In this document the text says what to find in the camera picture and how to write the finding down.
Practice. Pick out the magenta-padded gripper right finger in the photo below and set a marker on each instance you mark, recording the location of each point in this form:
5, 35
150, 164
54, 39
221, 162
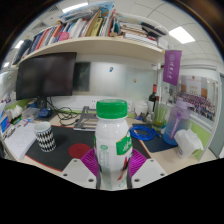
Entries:
150, 171

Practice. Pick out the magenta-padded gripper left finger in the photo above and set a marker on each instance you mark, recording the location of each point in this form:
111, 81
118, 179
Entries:
76, 171

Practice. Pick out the white bottle with green cap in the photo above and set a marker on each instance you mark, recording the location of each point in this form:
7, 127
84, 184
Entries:
111, 140

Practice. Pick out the purple water bottle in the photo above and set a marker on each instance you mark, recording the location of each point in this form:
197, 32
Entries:
176, 121

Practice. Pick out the flat round red coaster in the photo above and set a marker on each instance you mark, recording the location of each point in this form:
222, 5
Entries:
78, 150

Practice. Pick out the dark blue mouse pad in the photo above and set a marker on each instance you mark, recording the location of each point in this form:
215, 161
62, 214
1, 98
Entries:
156, 143

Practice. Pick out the black desk mat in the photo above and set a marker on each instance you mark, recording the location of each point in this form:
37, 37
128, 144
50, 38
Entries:
66, 135

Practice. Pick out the white plastic jug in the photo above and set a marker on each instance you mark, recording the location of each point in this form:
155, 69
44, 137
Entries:
186, 143

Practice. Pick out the black and white checkered mug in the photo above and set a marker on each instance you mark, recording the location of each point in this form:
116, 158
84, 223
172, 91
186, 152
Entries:
45, 137

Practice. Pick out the grey metal laptop stand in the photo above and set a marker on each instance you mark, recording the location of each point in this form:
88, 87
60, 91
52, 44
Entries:
85, 121

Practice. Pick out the white lidded jar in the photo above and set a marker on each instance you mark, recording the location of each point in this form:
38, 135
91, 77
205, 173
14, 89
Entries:
141, 108

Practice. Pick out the white paper notebook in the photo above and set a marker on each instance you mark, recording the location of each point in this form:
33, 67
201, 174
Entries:
20, 141

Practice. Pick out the small blue box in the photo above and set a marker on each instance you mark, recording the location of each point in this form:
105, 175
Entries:
45, 112

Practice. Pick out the clear plastic container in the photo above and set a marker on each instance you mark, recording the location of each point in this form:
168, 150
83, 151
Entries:
30, 113

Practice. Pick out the dark wine bottle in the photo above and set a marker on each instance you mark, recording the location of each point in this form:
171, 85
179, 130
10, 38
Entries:
153, 96

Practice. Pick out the blue tissue box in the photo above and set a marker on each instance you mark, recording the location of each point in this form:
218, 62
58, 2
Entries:
4, 123

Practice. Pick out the group photo poster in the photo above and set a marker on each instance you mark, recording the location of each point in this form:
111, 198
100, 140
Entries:
200, 100

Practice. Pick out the black computer monitor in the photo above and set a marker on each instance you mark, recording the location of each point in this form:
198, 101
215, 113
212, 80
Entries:
45, 76

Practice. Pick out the purple hanging banner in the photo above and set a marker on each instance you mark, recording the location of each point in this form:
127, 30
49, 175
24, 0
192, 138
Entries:
172, 66

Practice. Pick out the shelf unit with books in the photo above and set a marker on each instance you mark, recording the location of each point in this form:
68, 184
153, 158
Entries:
96, 45

